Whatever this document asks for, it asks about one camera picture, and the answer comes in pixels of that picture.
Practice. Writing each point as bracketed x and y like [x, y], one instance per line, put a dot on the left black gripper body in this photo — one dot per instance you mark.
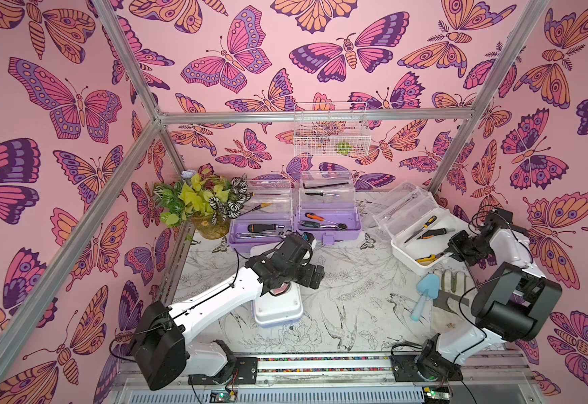
[303, 274]

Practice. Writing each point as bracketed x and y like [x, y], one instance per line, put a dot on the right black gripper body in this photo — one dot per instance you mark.
[459, 247]

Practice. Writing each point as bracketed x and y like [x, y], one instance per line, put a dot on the blue white toolbox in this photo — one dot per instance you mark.
[280, 309]

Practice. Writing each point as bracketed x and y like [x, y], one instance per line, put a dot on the white clear-lid toolbox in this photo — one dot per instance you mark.
[398, 229]

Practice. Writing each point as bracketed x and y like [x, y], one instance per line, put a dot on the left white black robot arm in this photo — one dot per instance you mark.
[165, 344]

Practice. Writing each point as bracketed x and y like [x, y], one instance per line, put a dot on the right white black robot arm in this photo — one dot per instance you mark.
[513, 304]

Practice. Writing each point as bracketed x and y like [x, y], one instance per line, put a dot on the black orange screwdriver in white box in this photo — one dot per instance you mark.
[435, 233]

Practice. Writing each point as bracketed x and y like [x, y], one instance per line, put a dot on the black yellow screwdriver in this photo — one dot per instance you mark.
[418, 231]

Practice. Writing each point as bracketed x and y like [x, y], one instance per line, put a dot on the left purple toolbox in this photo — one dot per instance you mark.
[266, 217]

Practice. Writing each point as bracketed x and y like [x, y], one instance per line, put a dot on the purple toolbox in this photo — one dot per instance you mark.
[266, 217]
[327, 208]

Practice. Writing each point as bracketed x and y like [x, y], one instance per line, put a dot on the middle purple toolbox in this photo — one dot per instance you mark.
[327, 208]

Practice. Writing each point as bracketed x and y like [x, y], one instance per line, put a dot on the silver wrench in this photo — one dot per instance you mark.
[399, 206]

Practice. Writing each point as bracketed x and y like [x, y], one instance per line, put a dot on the potted green plant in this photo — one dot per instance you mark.
[207, 201]

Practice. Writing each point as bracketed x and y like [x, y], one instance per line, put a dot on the yellow handled pliers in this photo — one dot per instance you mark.
[428, 260]

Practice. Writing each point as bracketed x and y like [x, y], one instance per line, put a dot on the white wire basket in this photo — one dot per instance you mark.
[332, 133]

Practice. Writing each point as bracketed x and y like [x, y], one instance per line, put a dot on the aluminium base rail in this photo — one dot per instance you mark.
[491, 377]

